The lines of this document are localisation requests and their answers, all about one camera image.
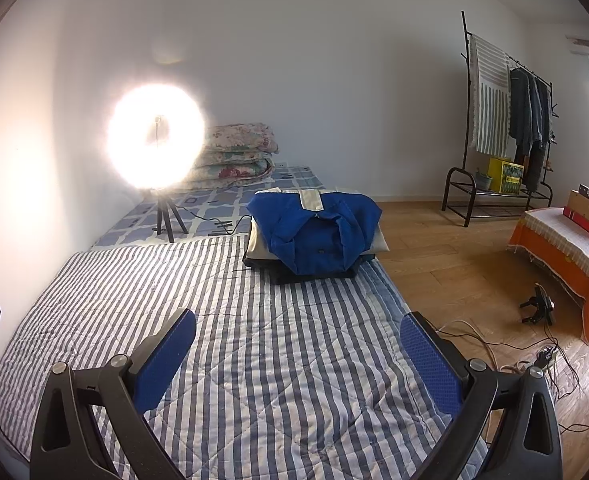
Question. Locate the cream and blue jacket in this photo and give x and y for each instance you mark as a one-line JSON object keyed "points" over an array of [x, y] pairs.
{"points": [[314, 230]]}

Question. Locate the striped towel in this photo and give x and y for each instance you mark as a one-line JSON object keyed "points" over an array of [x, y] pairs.
{"points": [[489, 100]]}

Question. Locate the dark hanging clothes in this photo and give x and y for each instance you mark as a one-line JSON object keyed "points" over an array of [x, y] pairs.
{"points": [[529, 110]]}

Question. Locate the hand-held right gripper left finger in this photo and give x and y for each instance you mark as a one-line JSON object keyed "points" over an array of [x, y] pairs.
{"points": [[164, 360]]}

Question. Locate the black clamp device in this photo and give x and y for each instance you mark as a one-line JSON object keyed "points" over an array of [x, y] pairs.
{"points": [[539, 307]]}

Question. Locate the black clothes rack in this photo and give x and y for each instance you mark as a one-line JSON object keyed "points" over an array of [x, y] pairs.
{"points": [[454, 175]]}

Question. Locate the pile of folded floral quilts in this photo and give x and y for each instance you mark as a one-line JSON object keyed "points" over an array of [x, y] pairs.
{"points": [[234, 155]]}

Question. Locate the dark hanging garment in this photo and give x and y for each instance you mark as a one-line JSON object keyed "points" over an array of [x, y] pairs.
{"points": [[284, 276]]}

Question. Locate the blue striped quilt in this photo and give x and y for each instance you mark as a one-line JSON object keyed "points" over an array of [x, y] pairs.
{"points": [[249, 335]]}

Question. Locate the small grey basket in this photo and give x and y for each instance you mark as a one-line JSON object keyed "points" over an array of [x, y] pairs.
{"points": [[483, 181]]}

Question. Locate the blue patterned bed sheet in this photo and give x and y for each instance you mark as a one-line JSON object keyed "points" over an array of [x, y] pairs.
{"points": [[214, 200]]}

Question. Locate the yellow box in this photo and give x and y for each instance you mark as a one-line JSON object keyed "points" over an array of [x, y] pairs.
{"points": [[505, 175]]}

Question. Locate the table with orange cloth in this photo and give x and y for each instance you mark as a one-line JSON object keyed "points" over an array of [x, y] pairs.
{"points": [[564, 255]]}

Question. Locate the red box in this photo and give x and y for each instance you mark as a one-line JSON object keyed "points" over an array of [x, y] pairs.
{"points": [[582, 221]]}

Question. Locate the black tripod stand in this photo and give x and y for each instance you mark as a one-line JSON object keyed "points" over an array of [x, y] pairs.
{"points": [[167, 215]]}

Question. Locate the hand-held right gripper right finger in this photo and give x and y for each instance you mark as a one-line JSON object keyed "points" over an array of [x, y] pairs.
{"points": [[432, 365]]}

